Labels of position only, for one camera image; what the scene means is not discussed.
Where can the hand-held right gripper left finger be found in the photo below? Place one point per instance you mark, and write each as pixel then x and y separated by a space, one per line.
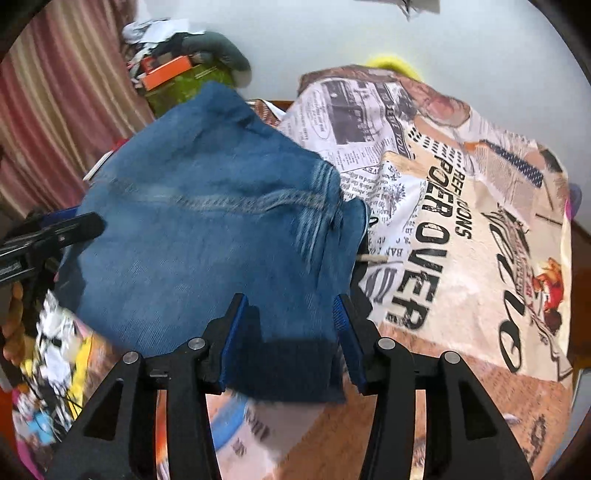
pixel 233 341

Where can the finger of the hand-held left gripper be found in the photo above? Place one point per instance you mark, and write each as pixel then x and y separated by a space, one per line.
pixel 62 213
pixel 78 228

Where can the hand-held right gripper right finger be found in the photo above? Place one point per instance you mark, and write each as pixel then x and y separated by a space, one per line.
pixel 348 341

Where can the blue denim jacket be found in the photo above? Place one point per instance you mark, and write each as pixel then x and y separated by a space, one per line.
pixel 194 230

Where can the person's left hand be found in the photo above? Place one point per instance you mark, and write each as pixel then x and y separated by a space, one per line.
pixel 13 323

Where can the pink striped curtain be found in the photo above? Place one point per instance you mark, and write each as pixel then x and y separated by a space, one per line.
pixel 55 92

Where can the newspaper printed blanket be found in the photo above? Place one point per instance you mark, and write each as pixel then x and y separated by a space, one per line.
pixel 461 286

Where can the orange box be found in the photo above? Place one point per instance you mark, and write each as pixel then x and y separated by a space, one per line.
pixel 164 74

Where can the white papers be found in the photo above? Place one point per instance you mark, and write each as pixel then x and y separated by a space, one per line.
pixel 157 34

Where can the dark blue bag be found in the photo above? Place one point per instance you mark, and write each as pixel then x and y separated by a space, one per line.
pixel 575 198

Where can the yellow pillow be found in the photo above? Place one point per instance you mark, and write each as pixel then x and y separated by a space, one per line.
pixel 392 62

